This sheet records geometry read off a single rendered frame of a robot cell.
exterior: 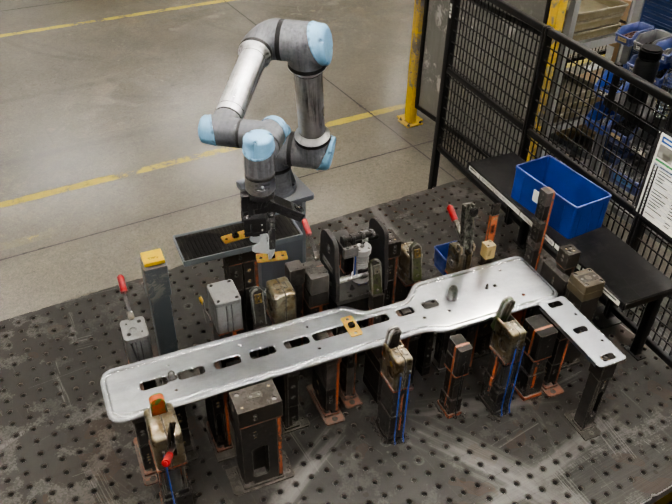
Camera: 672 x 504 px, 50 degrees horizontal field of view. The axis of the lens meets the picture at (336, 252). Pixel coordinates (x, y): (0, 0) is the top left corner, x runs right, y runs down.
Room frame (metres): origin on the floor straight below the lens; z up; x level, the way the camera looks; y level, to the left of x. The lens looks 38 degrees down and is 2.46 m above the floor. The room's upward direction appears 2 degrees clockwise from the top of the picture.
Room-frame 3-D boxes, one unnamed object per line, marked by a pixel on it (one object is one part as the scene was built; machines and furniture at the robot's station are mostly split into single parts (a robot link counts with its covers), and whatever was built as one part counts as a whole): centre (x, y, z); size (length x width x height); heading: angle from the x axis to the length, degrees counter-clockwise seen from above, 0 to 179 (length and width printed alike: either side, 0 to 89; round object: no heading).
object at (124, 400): (1.52, -0.04, 1.00); 1.38 x 0.22 x 0.02; 114
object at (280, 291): (1.61, 0.16, 0.89); 0.13 x 0.11 x 0.38; 24
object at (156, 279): (1.64, 0.53, 0.92); 0.08 x 0.08 x 0.44; 24
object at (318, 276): (1.70, 0.06, 0.89); 0.13 x 0.11 x 0.38; 24
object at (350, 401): (1.55, -0.05, 0.84); 0.13 x 0.05 x 0.29; 24
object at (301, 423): (1.45, 0.14, 0.84); 0.13 x 0.11 x 0.29; 24
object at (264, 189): (1.52, 0.19, 1.49); 0.08 x 0.08 x 0.05
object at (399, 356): (1.40, -0.18, 0.87); 0.12 x 0.09 x 0.35; 24
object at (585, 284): (1.72, -0.78, 0.88); 0.08 x 0.08 x 0.36; 24
